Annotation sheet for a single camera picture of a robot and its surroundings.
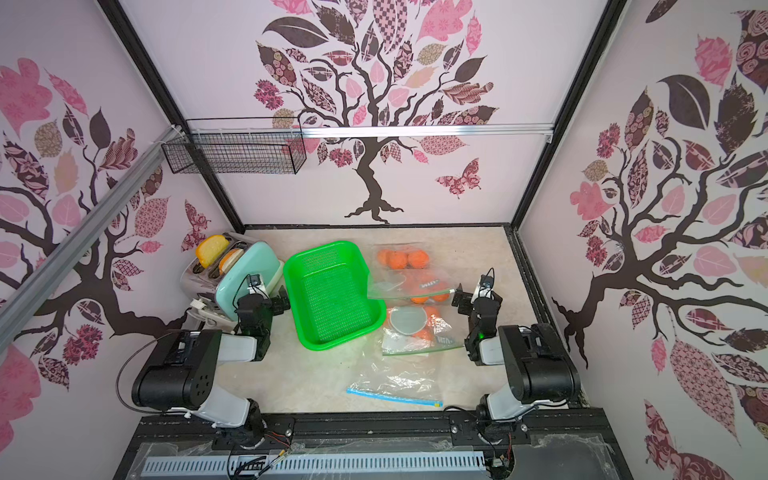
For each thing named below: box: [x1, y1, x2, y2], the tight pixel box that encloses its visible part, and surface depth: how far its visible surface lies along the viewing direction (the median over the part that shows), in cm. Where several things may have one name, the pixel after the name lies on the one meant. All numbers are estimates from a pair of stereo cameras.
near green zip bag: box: [381, 299, 465, 356], surface depth 87 cm
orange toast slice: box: [218, 248, 244, 275], surface depth 86 cm
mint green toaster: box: [180, 232, 284, 329], surface depth 87 cm
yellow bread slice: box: [196, 234, 230, 269], surface depth 90 cm
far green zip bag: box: [368, 242, 454, 299], surface depth 93 cm
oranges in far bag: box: [378, 249, 430, 270], surface depth 102 cm
